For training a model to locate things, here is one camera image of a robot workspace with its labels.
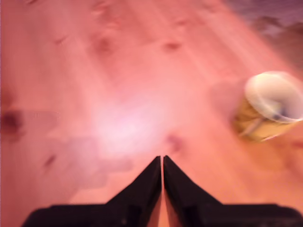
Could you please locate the blue coffee capsule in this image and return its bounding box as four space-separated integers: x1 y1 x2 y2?
269 104 291 120

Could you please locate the yellow cartoon print mug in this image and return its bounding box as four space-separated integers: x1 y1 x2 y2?
231 70 303 144

